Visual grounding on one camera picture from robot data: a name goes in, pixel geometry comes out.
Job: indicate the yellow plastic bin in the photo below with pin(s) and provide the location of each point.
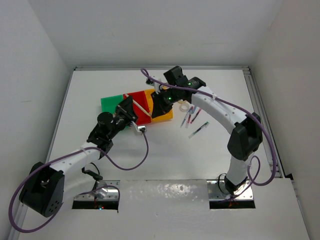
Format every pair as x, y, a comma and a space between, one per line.
166, 117

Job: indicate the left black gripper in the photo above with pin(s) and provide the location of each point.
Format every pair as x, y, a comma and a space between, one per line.
125, 107

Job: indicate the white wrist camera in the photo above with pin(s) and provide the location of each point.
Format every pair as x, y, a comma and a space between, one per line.
157, 87
138, 129

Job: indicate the green plastic bin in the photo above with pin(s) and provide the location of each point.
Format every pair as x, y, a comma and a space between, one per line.
111, 103

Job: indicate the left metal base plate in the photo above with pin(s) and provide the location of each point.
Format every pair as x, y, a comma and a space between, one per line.
105, 190

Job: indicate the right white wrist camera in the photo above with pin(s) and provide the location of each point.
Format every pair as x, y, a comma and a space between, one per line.
157, 87

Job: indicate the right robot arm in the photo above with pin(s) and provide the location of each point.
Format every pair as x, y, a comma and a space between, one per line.
245, 134

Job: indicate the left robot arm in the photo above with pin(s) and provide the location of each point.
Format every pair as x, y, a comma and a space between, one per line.
45, 189

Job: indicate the magenta ink pen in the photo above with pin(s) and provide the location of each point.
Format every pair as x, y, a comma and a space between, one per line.
195, 116

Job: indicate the green ink pen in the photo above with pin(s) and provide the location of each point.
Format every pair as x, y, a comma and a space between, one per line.
205, 125

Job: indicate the red plastic bin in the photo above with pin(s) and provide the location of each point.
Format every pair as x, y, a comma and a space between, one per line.
140, 97

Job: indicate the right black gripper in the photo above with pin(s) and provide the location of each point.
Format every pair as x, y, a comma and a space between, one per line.
159, 107

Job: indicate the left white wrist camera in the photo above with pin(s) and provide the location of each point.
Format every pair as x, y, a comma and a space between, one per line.
138, 129

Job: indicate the small white tape roll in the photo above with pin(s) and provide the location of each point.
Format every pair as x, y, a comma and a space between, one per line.
184, 106

